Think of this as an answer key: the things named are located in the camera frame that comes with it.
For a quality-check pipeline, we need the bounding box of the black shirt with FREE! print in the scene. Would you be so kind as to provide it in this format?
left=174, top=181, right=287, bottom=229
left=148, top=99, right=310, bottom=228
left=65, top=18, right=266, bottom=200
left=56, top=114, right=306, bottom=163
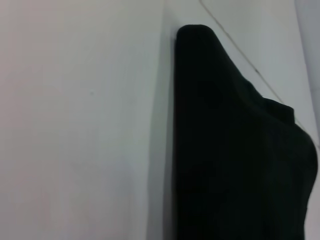
left=173, top=24, right=320, bottom=240

